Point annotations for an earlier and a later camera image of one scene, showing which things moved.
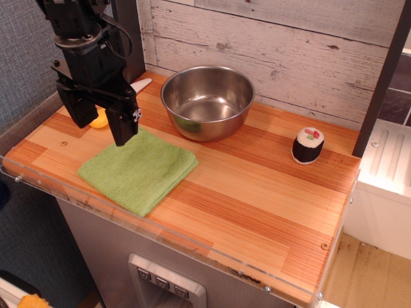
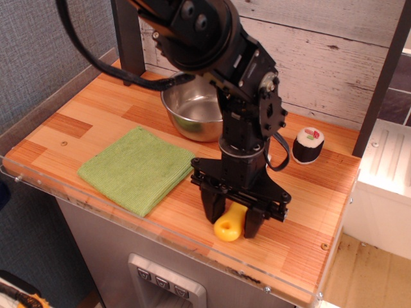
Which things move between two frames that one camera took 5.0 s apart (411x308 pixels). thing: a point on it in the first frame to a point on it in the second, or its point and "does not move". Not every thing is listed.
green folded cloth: [139, 174] does not move
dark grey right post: [370, 119] does not move
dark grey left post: [126, 36] does not move
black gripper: [100, 76] to [244, 179]
